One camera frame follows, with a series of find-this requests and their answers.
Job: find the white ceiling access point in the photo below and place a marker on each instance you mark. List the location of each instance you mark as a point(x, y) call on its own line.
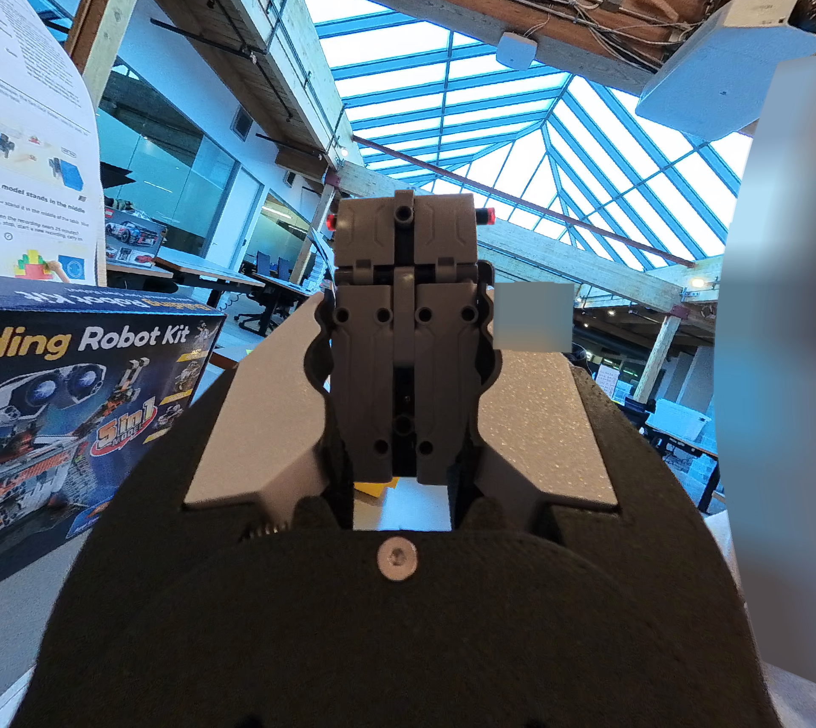
point(516, 50)

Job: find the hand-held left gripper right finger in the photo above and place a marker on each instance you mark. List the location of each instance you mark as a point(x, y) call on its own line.
point(548, 435)

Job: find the wooden office desk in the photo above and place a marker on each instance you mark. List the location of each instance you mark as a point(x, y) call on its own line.
point(204, 270)

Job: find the blue robot kit box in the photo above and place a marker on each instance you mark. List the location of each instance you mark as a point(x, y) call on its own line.
point(95, 397)

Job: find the white ceiling projector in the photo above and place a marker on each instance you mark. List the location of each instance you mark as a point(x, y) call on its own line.
point(714, 78)

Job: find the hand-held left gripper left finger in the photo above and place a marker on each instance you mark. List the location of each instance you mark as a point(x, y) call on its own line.
point(255, 422)

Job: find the grey desk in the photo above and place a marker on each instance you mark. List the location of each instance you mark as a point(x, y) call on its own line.
point(32, 613)

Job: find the toy car box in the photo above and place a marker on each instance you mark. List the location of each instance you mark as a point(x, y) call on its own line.
point(131, 237)

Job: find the grey building block robot model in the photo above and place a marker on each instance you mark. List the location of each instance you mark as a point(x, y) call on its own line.
point(376, 371)

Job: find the instruction poster on wooden board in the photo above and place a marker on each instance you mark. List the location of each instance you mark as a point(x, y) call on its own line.
point(38, 129)

